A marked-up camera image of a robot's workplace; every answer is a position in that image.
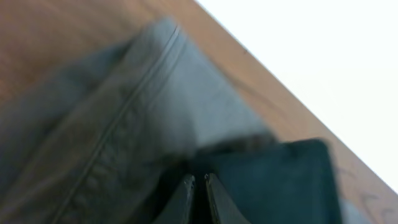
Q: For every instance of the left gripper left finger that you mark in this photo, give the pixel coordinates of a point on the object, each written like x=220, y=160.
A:
x=178, y=209

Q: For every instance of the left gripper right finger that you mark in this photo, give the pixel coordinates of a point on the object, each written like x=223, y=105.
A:
x=222, y=208

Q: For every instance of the black Nike t-shirt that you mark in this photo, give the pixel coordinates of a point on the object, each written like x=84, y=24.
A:
x=289, y=182

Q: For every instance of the folded grey shorts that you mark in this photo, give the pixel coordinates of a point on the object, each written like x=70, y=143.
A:
x=94, y=141

